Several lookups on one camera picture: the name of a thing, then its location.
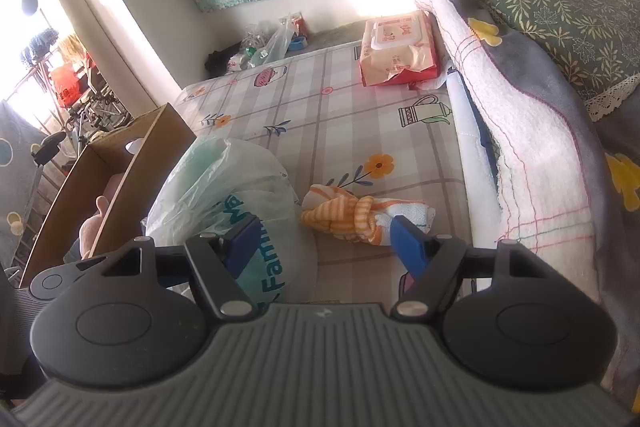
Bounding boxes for plaid printed bed sheet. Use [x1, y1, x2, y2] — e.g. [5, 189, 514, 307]
[172, 44, 473, 303]

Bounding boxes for grey white fleece blanket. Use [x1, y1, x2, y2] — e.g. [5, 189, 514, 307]
[414, 0, 640, 403]

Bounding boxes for brown cardboard box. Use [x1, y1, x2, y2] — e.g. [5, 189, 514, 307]
[20, 103, 197, 288]

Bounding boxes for orange striped towel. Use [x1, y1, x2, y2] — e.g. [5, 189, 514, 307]
[300, 184, 436, 245]

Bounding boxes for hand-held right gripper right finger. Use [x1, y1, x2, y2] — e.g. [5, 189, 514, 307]
[390, 213, 545, 321]

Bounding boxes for metal drying rack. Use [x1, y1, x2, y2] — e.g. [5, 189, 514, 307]
[0, 27, 133, 172]

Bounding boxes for black cloth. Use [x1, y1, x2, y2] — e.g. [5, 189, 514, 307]
[205, 44, 246, 78]

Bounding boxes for pink plush toy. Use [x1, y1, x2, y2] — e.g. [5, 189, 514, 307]
[80, 172, 126, 258]

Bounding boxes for green leaf pillow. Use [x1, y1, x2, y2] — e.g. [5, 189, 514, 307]
[470, 0, 640, 122]

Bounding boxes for grey dotted cloth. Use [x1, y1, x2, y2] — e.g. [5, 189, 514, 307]
[0, 99, 51, 273]

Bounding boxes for white mattress pad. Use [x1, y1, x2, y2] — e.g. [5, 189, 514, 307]
[446, 69, 503, 248]

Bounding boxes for clear plastic bag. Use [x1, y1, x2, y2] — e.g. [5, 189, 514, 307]
[240, 12, 308, 68]

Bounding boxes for red wet wipes pack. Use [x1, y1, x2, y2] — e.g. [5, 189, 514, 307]
[359, 11, 441, 88]

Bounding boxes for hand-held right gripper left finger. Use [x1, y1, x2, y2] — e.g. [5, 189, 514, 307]
[101, 214, 264, 321]

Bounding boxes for white plastic bag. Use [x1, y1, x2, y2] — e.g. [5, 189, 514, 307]
[142, 136, 318, 303]

